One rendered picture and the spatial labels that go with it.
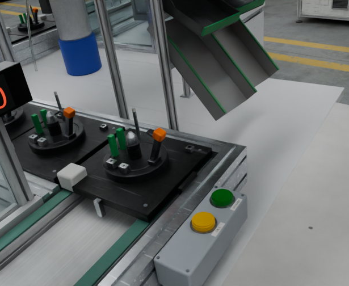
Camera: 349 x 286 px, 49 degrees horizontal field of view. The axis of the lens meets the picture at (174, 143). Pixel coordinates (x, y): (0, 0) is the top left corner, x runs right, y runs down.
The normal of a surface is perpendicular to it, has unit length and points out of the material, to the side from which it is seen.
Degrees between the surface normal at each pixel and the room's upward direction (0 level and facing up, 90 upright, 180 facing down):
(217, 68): 45
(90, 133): 0
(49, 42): 90
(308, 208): 0
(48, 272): 0
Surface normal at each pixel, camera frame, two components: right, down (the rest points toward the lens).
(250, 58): 0.42, -0.39
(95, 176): -0.12, -0.84
